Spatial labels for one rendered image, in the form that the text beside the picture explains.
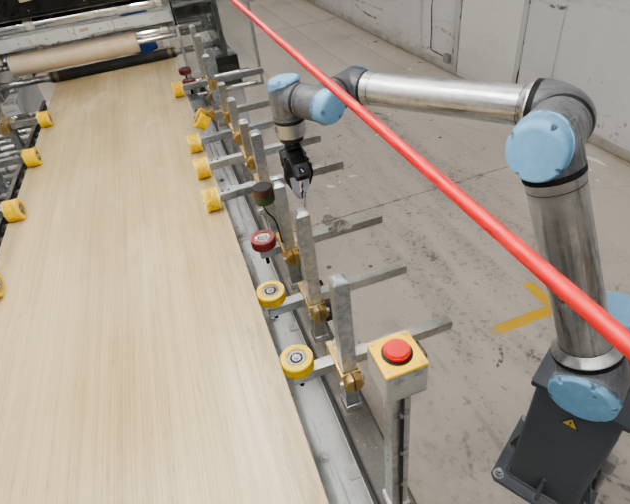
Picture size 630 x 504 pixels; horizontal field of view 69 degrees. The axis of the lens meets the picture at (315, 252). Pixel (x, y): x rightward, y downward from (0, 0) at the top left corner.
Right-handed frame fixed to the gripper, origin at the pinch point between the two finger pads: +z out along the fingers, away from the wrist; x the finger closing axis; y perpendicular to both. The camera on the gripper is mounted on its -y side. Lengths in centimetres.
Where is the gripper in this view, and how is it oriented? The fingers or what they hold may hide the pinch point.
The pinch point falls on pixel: (302, 196)
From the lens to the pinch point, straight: 146.0
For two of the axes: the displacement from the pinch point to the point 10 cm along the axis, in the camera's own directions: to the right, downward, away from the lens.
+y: -3.2, -5.8, 7.5
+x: -9.4, 2.9, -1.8
